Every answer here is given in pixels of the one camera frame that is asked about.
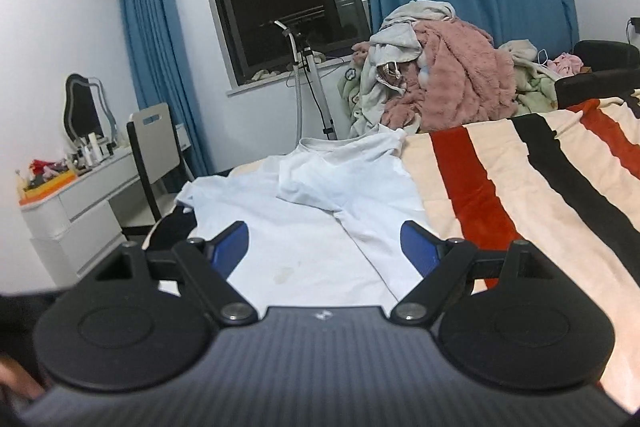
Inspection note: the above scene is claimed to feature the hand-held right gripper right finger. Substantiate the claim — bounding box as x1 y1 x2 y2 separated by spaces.
390 220 543 325

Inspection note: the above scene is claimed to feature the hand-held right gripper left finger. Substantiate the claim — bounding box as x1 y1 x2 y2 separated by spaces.
95 221 258 327

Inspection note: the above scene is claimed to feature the white t-shirt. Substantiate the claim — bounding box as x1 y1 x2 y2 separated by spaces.
177 128 436 308

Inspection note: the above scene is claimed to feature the person's left hand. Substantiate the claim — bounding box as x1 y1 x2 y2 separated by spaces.
0 357 45 402

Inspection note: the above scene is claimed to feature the striped fleece blanket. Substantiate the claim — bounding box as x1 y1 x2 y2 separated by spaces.
145 89 640 408

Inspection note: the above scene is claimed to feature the white dresser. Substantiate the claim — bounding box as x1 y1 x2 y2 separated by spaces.
20 147 141 278

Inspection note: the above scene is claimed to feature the orange tray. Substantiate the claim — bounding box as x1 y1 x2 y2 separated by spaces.
20 172 78 204

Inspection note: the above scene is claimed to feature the red pink cloth bundle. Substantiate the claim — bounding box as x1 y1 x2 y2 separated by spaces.
27 159 68 180

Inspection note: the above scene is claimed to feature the white window sill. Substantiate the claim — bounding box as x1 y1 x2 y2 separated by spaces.
225 56 361 96

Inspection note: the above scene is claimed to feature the green printed blanket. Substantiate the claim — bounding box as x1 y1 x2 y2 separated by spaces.
337 66 375 138

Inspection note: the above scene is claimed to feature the row of cosmetic bottles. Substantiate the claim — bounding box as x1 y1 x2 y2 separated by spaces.
65 132 124 168

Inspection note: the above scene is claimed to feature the pink fluffy blanket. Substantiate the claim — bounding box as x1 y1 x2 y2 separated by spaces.
352 19 518 135

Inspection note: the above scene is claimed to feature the garment steamer stand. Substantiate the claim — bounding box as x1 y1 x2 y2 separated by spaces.
272 19 338 142

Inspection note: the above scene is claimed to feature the pale green cream cloth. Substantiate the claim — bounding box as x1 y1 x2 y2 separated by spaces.
495 39 561 118

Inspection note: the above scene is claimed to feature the wavy vanity mirror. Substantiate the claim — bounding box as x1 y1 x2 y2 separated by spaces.
65 73 118 142

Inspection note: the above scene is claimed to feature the grey white garment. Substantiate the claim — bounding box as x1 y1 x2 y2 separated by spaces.
350 0 458 135

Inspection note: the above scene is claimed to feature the small pink garment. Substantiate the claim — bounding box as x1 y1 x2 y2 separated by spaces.
547 52 584 76

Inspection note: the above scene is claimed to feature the black armchair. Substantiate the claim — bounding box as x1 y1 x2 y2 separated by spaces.
555 39 640 110

